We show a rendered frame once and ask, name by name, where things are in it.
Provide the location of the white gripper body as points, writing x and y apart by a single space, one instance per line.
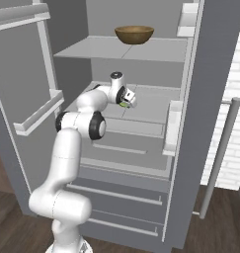
132 100

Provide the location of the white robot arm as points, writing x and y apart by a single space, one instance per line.
64 154

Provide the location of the yellow-green lemon wedge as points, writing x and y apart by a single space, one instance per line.
123 104

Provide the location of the grey fridge shelf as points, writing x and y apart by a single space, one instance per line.
151 105
105 48

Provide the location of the brown wooden bowl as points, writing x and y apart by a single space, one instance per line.
134 34

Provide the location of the grey fridge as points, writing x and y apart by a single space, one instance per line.
101 18

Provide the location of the white door bin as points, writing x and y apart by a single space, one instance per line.
173 128
188 19
39 115
16 18

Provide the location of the grey crisper drawer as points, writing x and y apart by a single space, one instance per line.
134 159

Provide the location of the grey freezer drawer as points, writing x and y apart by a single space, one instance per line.
124 219
131 184

